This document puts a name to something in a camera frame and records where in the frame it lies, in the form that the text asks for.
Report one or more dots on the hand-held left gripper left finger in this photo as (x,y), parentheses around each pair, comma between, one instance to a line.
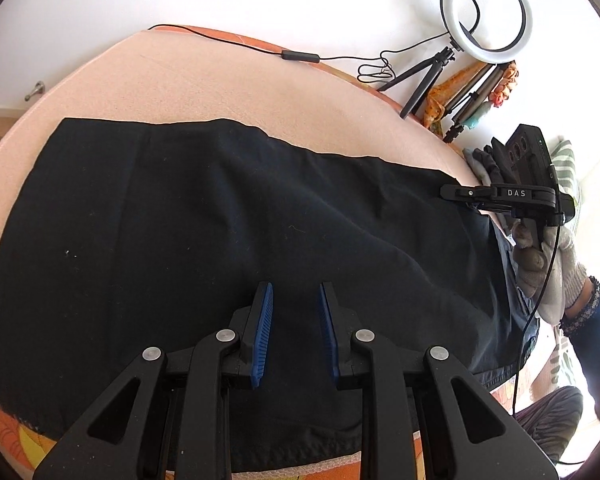
(261,330)

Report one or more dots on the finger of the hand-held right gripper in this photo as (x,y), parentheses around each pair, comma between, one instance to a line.
(462,191)

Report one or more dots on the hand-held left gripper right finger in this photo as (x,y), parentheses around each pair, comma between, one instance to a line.
(328,330)

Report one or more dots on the black pants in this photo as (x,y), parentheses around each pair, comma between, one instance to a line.
(180,210)

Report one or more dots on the person's right forearm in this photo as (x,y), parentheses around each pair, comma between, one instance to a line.
(597,330)

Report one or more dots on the person's right hand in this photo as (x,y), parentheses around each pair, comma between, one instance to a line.
(560,270)

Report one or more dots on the pile of folded clothes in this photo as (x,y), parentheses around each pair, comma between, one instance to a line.
(485,165)

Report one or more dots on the green striped pillow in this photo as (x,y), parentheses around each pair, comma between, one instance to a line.
(567,170)

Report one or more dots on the folded tripod stands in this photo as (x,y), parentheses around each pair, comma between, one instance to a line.
(472,95)

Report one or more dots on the orange patterned cloth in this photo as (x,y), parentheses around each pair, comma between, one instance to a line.
(442,92)

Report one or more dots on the black tripod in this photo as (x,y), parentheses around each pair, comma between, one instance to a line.
(419,87)

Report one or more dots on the person's leg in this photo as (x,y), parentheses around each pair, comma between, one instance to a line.
(555,410)

